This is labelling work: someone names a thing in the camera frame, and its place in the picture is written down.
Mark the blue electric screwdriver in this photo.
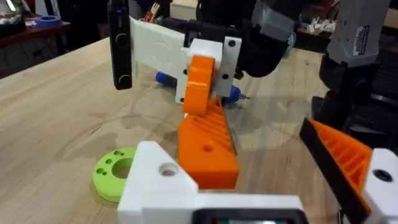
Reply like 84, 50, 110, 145
155, 71, 251, 105

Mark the white orange left gripper right finger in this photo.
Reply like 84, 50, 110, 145
299, 118, 398, 224

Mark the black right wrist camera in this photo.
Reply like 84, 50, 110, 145
106, 0, 133, 91

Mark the blue tape roll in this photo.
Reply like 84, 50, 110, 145
34, 14, 62, 29

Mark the bare white left gripper left finger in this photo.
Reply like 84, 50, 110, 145
117, 141, 200, 224

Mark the green disc with holes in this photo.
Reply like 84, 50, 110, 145
91, 146, 138, 204

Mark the dark wooden side table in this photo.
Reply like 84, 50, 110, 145
0, 20, 72, 50

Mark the orange ribbed wedge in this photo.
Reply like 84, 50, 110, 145
177, 97, 241, 190

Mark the heap of white parts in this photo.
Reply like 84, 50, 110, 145
305, 16, 338, 34

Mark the red white hand tool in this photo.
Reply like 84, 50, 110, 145
142, 2, 161, 23

